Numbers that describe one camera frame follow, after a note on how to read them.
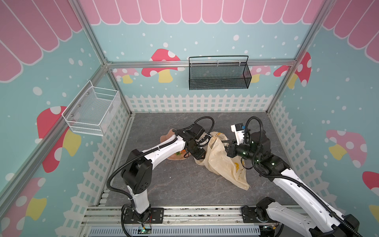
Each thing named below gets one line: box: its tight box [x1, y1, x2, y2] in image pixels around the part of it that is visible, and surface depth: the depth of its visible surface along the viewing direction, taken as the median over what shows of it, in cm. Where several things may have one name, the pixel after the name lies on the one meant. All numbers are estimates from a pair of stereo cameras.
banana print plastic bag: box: [193, 131, 251, 191], surface depth 74 cm
